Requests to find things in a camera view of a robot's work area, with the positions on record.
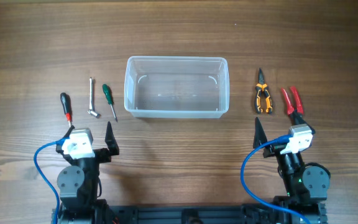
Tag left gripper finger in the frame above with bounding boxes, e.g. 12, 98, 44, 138
105, 121, 119, 156
63, 125, 75, 139

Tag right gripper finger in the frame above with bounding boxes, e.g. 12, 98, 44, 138
253, 117, 268, 149
290, 111, 316, 134

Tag red handle pliers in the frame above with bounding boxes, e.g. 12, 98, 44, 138
281, 86, 304, 117

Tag black red-collar screwdriver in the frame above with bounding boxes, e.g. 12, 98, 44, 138
60, 93, 72, 127

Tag silver socket wrench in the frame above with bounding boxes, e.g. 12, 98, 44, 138
88, 77, 100, 118

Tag green handle screwdriver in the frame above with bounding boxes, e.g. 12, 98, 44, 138
102, 84, 117, 121

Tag orange black needle-nose pliers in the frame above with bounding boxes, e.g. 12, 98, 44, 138
254, 68, 273, 114

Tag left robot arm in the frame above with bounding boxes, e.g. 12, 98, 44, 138
51, 122, 119, 223

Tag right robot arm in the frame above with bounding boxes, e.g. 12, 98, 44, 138
244, 111, 331, 223

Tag clear plastic container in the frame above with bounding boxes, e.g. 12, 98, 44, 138
124, 56, 230, 119

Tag left blue cable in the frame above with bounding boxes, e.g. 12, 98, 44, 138
33, 139, 67, 224

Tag blue cable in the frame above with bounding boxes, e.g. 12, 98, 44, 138
33, 139, 67, 224
240, 134, 311, 224

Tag right blue cable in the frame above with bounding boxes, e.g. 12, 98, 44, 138
240, 134, 311, 224

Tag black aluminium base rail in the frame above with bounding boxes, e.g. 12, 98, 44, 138
107, 203, 279, 224

